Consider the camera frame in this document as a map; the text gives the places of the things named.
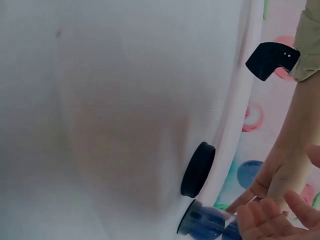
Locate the person's left hand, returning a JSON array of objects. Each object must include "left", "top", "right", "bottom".
[{"left": 224, "top": 74, "right": 320, "bottom": 219}]

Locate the person's right hand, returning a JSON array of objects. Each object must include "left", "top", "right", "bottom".
[{"left": 236, "top": 143, "right": 320, "bottom": 240}]

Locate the black round lid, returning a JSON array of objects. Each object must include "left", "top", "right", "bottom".
[{"left": 179, "top": 141, "right": 216, "bottom": 198}]

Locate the black wrist band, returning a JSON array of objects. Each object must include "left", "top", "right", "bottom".
[{"left": 244, "top": 41, "right": 301, "bottom": 82}]

